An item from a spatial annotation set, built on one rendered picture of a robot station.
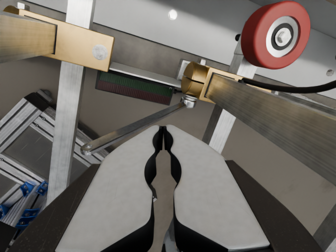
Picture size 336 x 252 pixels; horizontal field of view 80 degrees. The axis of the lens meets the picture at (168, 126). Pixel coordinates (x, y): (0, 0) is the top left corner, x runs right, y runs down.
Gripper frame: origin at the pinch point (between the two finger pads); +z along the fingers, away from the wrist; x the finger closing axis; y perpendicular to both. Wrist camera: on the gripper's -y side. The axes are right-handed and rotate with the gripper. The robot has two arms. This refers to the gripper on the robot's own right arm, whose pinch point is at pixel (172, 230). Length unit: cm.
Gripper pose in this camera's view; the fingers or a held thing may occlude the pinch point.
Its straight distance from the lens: 52.0
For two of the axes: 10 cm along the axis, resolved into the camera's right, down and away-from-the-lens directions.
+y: -2.8, 9.0, 3.3
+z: -2.0, -3.9, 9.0
